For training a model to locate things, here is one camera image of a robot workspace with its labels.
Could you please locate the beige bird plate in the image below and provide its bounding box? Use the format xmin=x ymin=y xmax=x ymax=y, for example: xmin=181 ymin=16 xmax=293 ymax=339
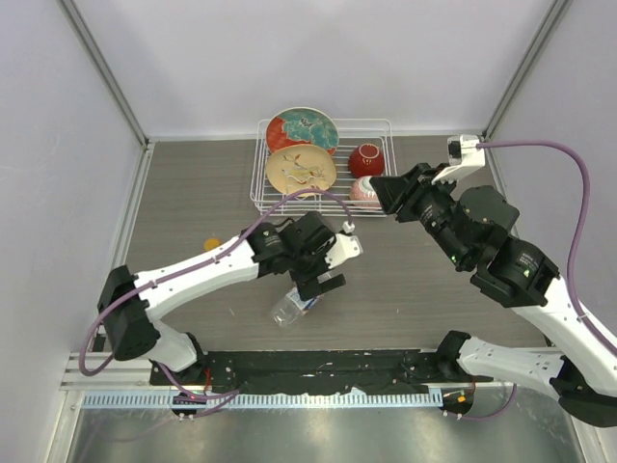
xmin=265 ymin=145 xmax=337 ymax=195

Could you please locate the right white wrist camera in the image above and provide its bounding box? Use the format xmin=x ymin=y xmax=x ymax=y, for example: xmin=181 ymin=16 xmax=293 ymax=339
xmin=431 ymin=134 xmax=486 ymax=184

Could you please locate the clear plastic water bottle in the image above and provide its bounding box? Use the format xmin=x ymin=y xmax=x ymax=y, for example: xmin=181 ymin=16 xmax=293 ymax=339
xmin=270 ymin=286 xmax=321 ymax=328

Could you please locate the red teal floral plate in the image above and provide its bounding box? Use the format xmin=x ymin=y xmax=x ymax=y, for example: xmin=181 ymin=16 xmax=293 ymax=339
xmin=265 ymin=107 xmax=339 ymax=155

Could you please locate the white wire dish rack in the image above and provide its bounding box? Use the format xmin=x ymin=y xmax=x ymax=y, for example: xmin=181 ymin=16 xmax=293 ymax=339
xmin=249 ymin=118 xmax=399 ymax=217

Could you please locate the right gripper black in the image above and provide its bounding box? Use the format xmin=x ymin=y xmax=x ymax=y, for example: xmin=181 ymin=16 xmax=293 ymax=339
xmin=371 ymin=163 xmax=471 ymax=268

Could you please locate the pink patterned bowl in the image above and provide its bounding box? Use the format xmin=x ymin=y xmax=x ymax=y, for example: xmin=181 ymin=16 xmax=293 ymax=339
xmin=349 ymin=176 xmax=381 ymax=210

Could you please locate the red bowl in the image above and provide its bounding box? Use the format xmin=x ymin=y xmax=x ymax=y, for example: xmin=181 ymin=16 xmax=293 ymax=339
xmin=348 ymin=144 xmax=385 ymax=178

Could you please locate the white slotted cable duct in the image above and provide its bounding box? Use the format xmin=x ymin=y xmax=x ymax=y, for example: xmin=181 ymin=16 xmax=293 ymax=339
xmin=81 ymin=389 xmax=443 ymax=410

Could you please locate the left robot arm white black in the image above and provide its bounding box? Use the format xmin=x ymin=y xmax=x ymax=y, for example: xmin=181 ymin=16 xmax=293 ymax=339
xmin=95 ymin=211 xmax=362 ymax=385

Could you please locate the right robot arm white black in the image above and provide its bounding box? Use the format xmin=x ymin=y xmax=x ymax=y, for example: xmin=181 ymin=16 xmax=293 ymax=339
xmin=370 ymin=163 xmax=616 ymax=428

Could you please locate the orange juice bottle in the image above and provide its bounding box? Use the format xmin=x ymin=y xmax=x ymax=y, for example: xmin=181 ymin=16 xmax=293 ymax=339
xmin=203 ymin=237 xmax=222 ymax=252

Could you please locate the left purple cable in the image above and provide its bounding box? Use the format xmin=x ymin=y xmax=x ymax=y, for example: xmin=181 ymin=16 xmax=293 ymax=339
xmin=78 ymin=187 xmax=358 ymax=417

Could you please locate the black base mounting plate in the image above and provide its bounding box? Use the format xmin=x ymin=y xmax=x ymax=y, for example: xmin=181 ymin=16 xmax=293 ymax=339
xmin=174 ymin=349 xmax=490 ymax=395

